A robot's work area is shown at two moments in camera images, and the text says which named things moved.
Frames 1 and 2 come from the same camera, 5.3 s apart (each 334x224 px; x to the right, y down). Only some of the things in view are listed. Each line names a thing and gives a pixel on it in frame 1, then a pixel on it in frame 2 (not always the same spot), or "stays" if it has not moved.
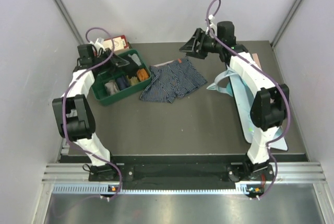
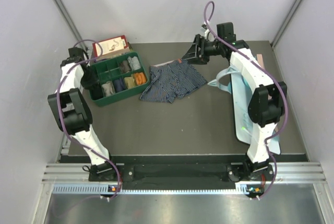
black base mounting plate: [247, 172] stays
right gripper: [191, 47] to [194, 56]
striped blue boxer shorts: [175, 78] stays
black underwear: [130, 69] to [96, 92]
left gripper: [116, 60] to [93, 81]
